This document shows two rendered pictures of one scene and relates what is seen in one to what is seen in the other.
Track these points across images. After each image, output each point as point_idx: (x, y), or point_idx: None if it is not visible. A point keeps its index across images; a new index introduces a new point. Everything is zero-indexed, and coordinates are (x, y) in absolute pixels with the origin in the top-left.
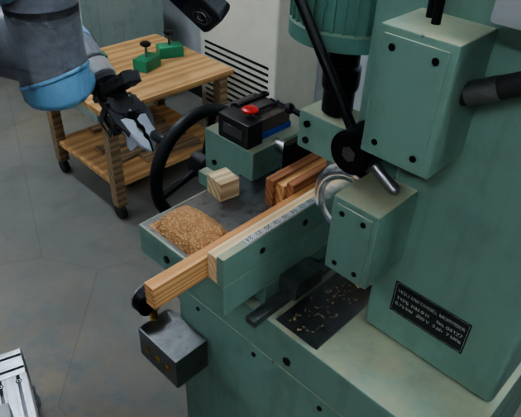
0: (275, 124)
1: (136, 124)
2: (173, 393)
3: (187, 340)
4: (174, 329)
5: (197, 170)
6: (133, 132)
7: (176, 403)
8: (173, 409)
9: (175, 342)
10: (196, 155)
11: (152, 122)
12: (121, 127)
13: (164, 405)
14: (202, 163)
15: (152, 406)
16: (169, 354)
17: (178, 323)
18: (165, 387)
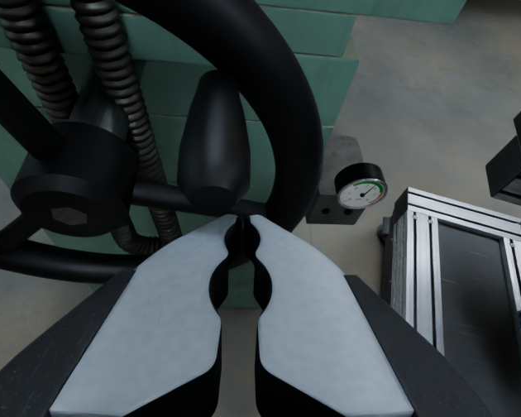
0: None
1: (264, 317)
2: (219, 398)
3: (329, 146)
4: (334, 165)
5: (135, 161)
6: (322, 270)
7: (225, 383)
8: (233, 378)
9: (343, 151)
10: (88, 160)
11: (100, 297)
12: (409, 331)
13: (236, 391)
14: (112, 133)
15: (248, 400)
16: (358, 146)
17: (324, 169)
18: (220, 413)
